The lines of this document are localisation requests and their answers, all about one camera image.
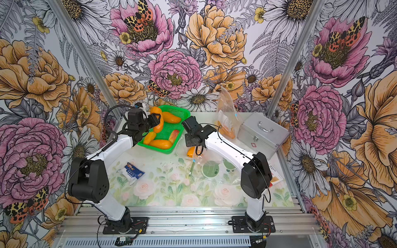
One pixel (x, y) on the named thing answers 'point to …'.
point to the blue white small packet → (132, 171)
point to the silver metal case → (261, 134)
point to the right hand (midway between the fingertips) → (193, 142)
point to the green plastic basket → (171, 132)
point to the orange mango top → (169, 118)
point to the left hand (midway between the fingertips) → (158, 120)
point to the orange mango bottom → (161, 144)
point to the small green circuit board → (123, 240)
